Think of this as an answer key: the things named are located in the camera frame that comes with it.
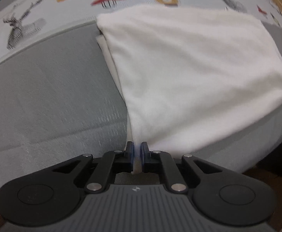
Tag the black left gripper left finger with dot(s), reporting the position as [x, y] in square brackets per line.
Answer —
[53, 194]

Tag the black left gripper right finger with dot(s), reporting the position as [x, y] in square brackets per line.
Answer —
[220, 194]

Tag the white cloth garment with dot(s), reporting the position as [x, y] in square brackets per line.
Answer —
[196, 81]

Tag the grey patterned bed sheet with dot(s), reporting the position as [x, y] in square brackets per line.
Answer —
[57, 101]

